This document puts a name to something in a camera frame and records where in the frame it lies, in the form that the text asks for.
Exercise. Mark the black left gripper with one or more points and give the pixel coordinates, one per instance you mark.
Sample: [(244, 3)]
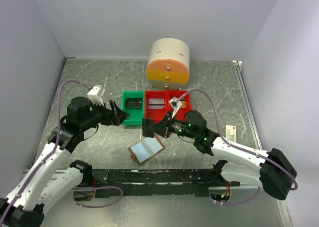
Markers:
[(118, 115)]

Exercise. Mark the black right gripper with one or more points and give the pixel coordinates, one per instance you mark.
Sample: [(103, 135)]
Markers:
[(160, 128)]

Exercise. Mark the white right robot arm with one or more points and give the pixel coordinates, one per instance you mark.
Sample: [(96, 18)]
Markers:
[(270, 170)]

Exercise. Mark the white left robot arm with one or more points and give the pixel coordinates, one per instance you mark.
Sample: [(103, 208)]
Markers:
[(27, 203)]

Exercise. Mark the black card in bin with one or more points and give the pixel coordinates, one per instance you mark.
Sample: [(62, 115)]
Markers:
[(134, 103)]

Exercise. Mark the silver card in bin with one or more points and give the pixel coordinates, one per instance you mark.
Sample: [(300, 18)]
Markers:
[(156, 104)]

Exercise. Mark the gold card in bin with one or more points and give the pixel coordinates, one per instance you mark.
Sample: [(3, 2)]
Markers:
[(183, 104)]

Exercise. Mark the white small card box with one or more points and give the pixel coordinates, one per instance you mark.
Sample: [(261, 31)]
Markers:
[(231, 133)]

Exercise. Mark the red bin middle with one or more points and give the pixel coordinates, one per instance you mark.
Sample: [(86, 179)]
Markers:
[(157, 115)]

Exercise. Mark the red bin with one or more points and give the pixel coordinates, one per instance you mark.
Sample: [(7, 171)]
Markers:
[(177, 93), (157, 115)]

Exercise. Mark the green bin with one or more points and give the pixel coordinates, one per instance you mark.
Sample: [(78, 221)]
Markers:
[(136, 115)]

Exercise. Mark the red bin right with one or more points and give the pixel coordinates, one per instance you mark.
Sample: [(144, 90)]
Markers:
[(177, 93)]

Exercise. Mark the white round drawer cabinet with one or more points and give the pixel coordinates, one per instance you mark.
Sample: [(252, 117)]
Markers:
[(168, 65)]

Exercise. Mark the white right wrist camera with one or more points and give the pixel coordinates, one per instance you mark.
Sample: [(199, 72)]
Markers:
[(176, 104)]

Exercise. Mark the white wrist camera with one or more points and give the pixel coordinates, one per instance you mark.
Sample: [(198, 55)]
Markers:
[(95, 95), (176, 104)]

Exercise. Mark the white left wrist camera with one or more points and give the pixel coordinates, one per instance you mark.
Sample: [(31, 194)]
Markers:
[(95, 95)]

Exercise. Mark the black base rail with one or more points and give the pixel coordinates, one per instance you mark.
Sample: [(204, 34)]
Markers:
[(197, 182)]

